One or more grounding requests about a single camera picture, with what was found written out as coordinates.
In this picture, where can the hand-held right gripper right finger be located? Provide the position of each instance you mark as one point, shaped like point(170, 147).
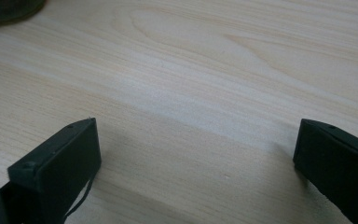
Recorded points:
point(338, 168)

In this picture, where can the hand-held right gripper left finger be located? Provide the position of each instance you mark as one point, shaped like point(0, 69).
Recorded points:
point(59, 168)

